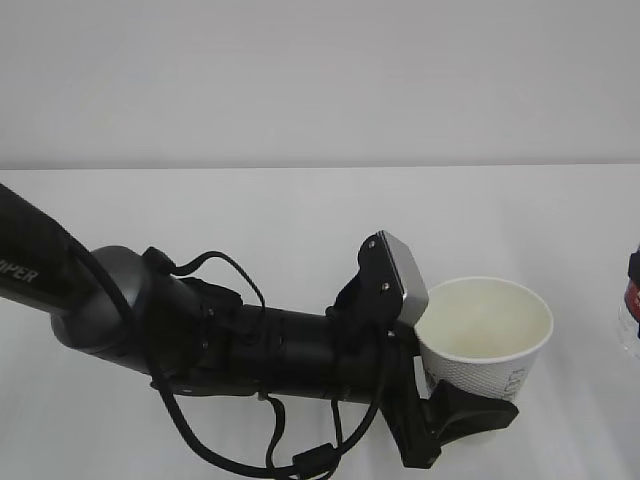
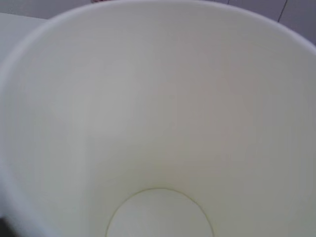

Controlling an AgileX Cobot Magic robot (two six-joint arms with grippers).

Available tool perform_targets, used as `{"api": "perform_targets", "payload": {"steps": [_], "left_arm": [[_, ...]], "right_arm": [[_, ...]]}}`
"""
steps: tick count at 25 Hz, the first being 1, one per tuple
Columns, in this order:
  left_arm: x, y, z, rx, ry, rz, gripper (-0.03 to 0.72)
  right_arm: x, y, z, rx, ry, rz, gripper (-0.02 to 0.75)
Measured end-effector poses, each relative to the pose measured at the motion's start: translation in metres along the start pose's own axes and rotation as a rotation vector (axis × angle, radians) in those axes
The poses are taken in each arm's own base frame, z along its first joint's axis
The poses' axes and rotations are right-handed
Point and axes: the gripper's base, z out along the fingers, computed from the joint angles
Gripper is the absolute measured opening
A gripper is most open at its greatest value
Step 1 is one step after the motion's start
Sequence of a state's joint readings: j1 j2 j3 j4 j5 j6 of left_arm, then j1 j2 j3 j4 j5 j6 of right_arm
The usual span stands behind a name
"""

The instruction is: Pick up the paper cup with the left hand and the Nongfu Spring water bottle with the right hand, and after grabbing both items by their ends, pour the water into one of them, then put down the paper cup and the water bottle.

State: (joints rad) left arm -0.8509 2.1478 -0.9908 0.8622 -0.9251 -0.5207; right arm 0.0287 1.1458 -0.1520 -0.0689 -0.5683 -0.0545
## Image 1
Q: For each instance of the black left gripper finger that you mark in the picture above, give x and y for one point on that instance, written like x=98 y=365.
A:
x=454 y=414

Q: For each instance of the Nongfu Spring water bottle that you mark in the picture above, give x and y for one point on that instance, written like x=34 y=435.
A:
x=627 y=323

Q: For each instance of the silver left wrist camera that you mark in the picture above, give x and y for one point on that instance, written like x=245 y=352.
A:
x=413 y=290

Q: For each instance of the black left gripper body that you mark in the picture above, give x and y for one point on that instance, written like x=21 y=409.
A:
x=416 y=424

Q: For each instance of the white paper cup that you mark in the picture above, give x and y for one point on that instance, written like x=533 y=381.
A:
x=483 y=335

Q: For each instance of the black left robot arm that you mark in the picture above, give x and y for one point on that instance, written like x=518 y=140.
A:
x=148 y=314

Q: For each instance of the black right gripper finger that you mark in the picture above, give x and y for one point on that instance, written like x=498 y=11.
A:
x=633 y=270

